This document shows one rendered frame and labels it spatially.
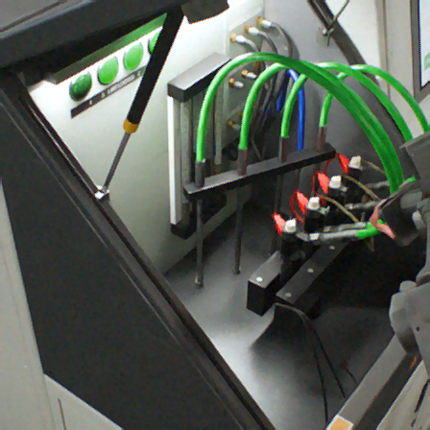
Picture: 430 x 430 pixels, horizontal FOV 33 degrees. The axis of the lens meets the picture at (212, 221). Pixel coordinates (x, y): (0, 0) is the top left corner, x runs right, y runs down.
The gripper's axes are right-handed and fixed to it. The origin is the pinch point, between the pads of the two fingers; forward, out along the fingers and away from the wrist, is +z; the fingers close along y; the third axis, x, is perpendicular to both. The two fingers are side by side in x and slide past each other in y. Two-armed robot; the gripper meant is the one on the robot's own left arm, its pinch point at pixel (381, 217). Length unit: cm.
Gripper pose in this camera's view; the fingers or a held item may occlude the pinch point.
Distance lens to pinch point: 119.8
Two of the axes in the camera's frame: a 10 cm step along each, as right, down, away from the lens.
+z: -3.5, 1.3, 9.3
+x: 5.7, 8.2, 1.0
